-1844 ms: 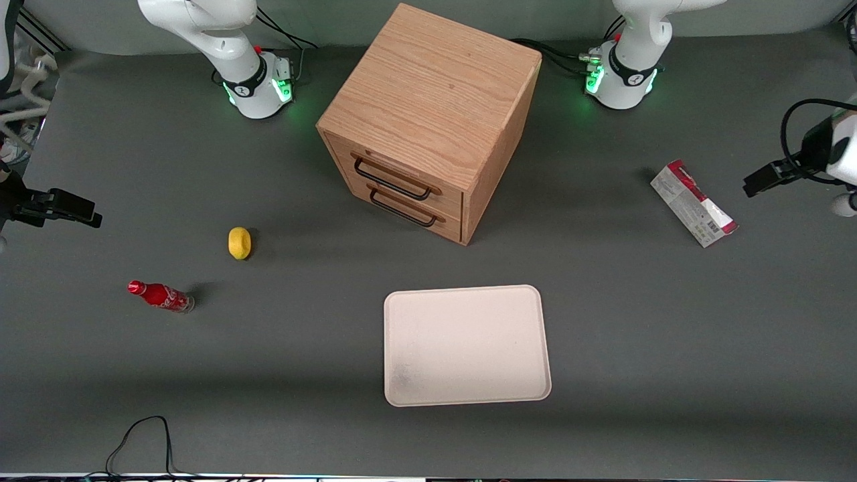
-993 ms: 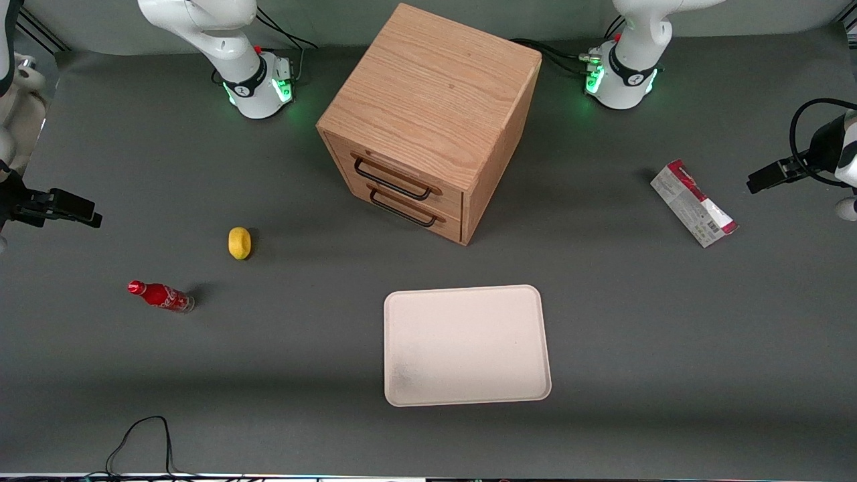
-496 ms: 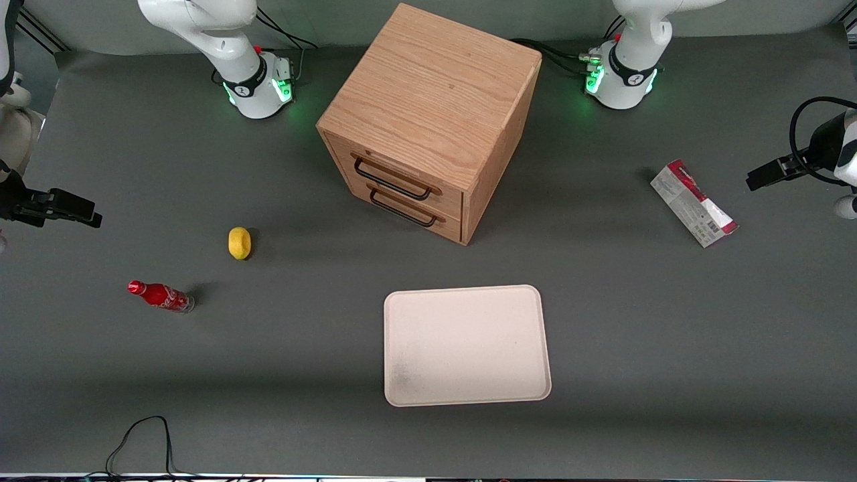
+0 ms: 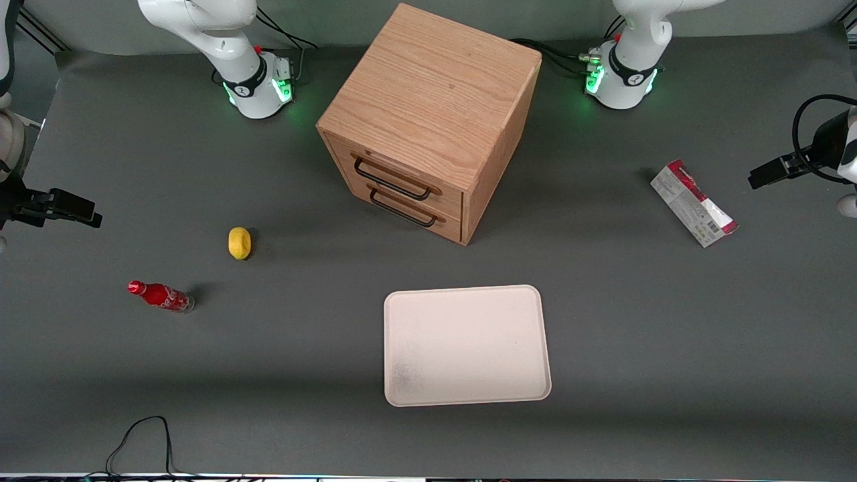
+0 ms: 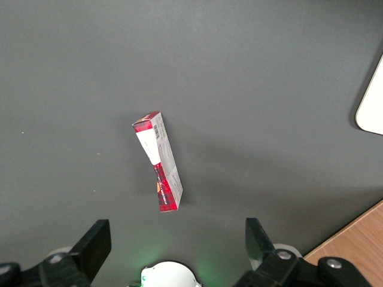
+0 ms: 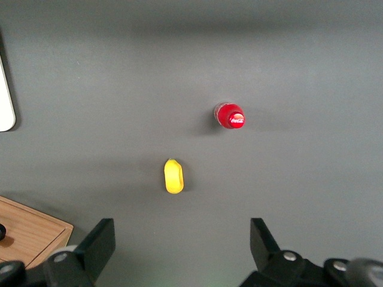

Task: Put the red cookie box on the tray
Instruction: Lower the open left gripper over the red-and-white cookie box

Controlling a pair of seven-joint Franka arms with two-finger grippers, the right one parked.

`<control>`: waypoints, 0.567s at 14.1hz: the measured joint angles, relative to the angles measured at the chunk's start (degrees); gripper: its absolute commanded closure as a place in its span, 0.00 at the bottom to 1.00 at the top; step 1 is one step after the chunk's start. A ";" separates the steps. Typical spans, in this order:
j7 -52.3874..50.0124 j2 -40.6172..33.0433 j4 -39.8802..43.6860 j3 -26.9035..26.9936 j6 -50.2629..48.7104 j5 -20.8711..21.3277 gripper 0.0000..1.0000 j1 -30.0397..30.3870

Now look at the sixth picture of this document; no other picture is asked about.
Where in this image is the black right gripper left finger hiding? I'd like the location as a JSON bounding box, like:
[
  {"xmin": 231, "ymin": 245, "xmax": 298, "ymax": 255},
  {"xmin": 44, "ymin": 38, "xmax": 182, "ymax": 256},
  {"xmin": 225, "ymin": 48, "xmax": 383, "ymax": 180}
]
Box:
[{"xmin": 43, "ymin": 218, "xmax": 116, "ymax": 287}]

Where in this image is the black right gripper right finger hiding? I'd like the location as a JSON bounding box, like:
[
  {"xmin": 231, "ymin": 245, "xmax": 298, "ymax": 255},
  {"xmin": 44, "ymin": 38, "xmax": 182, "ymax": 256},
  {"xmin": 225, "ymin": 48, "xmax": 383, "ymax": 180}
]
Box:
[{"xmin": 239, "ymin": 218, "xmax": 327, "ymax": 287}]

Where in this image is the white plastic tray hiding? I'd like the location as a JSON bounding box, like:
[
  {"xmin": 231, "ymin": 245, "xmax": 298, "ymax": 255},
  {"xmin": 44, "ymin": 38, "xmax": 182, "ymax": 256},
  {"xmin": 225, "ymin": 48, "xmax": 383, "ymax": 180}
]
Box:
[{"xmin": 0, "ymin": 55, "xmax": 16, "ymax": 133}]

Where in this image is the wooden drawer cabinet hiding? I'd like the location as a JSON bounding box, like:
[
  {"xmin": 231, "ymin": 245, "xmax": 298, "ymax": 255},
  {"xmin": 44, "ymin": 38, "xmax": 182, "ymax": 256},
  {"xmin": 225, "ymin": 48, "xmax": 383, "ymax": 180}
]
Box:
[{"xmin": 0, "ymin": 195, "xmax": 74, "ymax": 270}]

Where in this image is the yellow lemon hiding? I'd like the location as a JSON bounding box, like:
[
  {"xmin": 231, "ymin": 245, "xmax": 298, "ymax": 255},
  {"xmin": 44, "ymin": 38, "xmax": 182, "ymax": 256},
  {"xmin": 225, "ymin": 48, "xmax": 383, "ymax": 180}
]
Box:
[{"xmin": 163, "ymin": 158, "xmax": 185, "ymax": 195}]

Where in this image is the red cola bottle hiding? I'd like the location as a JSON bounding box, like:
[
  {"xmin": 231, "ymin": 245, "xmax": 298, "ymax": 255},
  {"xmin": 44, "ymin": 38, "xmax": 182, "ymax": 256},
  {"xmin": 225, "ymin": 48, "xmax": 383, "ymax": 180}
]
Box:
[{"xmin": 212, "ymin": 101, "xmax": 247, "ymax": 130}]

